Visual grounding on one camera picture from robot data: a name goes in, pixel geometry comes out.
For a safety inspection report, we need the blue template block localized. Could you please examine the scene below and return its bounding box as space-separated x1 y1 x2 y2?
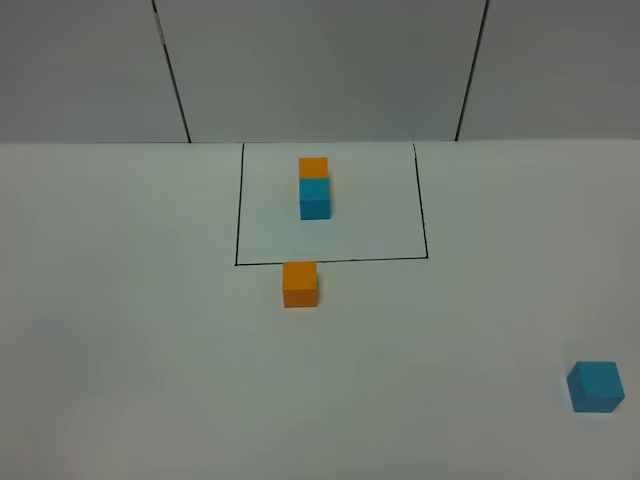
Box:
299 178 331 220

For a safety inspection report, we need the orange template block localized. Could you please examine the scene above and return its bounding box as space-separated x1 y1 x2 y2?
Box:
298 157 329 179

